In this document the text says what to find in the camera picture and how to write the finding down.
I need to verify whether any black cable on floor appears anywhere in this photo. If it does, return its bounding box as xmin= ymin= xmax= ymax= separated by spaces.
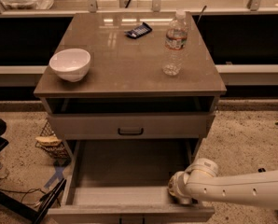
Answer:
xmin=0 ymin=180 xmax=70 ymax=224

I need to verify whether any dark blue snack packet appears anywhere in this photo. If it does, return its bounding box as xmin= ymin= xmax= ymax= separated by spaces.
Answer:
xmin=125 ymin=22 xmax=152 ymax=39

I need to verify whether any white ceramic bowl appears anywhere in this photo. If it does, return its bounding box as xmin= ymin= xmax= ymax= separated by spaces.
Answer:
xmin=49 ymin=49 xmax=91 ymax=82

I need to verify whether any clear plastic water bottle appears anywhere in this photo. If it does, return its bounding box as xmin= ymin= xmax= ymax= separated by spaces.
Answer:
xmin=162 ymin=10 xmax=188 ymax=77

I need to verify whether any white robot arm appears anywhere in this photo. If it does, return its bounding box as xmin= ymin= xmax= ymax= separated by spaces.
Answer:
xmin=168 ymin=158 xmax=278 ymax=210

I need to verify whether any black stand base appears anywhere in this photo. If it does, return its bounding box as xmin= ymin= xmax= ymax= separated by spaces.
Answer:
xmin=0 ymin=116 xmax=68 ymax=224

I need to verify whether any blue tape cross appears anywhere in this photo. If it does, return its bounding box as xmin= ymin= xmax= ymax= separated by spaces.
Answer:
xmin=44 ymin=166 xmax=65 ymax=189

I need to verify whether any tan sponge in basket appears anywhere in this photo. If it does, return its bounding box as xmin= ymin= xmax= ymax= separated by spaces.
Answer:
xmin=35 ymin=135 xmax=62 ymax=147

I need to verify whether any grey drawer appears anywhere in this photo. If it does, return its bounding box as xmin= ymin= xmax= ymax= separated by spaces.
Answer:
xmin=49 ymin=140 xmax=215 ymax=224
xmin=48 ymin=112 xmax=215 ymax=140

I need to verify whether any grey drawer cabinet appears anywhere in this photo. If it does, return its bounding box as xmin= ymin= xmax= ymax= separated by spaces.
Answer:
xmin=35 ymin=12 xmax=226 ymax=157

